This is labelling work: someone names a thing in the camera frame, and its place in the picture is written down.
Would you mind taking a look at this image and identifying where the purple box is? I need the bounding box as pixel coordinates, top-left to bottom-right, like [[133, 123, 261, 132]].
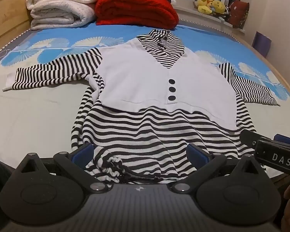
[[251, 31, 272, 58]]

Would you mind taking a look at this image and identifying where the yellow plush toy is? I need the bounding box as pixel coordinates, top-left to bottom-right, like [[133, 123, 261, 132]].
[[211, 0, 226, 15], [194, 0, 214, 16]]

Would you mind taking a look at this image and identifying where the red folded blanket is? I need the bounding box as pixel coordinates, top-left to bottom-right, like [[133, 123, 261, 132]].
[[95, 0, 180, 29]]

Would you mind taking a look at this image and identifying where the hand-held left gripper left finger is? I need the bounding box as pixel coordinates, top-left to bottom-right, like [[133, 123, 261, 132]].
[[15, 143, 110, 194]]

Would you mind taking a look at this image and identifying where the wooden headboard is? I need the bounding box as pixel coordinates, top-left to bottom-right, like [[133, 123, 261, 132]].
[[0, 0, 35, 52]]

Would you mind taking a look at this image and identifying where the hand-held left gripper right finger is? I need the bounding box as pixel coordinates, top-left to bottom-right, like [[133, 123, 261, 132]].
[[171, 144, 266, 194]]

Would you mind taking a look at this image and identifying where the blue fan-print bedsheet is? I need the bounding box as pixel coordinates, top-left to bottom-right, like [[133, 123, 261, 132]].
[[0, 19, 290, 178]]

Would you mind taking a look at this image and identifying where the striped and white knit top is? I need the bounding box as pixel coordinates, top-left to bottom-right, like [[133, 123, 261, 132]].
[[2, 28, 281, 183]]

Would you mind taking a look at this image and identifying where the dark red cushion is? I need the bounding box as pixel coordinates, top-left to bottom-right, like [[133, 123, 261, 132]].
[[228, 0, 250, 29]]

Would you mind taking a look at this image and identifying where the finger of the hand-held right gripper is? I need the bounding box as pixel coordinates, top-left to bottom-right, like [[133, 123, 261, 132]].
[[240, 130, 290, 148], [254, 137, 290, 176]]

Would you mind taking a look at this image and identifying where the white window sill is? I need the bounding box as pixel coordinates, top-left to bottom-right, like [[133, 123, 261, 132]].
[[173, 3, 246, 34]]

